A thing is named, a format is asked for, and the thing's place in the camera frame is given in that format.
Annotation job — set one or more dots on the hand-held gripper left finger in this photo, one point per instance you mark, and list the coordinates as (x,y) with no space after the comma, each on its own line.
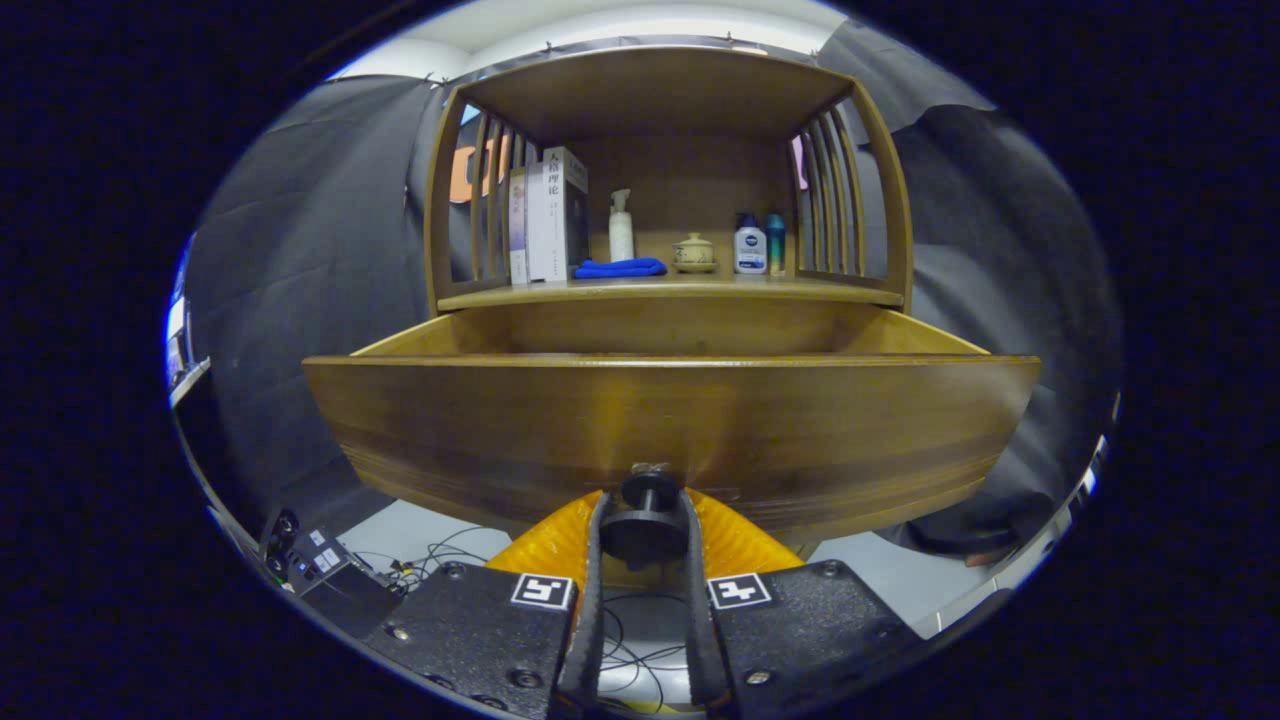
(480,630)

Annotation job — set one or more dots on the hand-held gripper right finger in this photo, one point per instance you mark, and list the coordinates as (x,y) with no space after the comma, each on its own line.
(800,630)

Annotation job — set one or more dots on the black drawer knob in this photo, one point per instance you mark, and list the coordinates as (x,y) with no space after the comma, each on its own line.
(645,535)

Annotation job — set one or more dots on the wooden drawer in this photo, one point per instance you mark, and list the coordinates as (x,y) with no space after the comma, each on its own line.
(700,420)

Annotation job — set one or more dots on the wooden countertop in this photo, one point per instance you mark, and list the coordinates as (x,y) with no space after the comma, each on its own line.
(700,290)

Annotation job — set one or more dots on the wooden cabinet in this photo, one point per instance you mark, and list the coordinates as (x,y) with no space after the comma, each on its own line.
(660,100)

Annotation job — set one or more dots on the black electronic box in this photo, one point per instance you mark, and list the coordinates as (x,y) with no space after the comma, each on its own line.
(330,580)

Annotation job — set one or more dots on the beige saucer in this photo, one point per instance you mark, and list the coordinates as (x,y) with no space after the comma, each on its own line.
(695,268)

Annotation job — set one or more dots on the white lotion bottle dark cap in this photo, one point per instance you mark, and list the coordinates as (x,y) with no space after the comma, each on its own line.
(750,250)

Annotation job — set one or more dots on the teal slim bottle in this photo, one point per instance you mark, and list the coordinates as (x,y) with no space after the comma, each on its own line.
(776,245)

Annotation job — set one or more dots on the blue folded cloth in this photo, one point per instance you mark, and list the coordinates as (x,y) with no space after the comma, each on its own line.
(620,268)

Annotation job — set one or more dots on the beige lidded tea bowl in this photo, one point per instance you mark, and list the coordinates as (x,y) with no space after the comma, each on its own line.
(694,250)

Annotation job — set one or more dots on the pale purple book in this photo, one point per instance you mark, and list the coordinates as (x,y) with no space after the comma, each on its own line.
(518,230)

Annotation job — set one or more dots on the white book portrait cover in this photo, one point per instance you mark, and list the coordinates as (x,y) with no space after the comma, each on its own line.
(560,230)

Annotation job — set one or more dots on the thin white book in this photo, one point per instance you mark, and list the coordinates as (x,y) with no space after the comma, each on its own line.
(536,225)

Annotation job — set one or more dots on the white pump bottle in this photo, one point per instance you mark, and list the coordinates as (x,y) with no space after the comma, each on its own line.
(621,235)

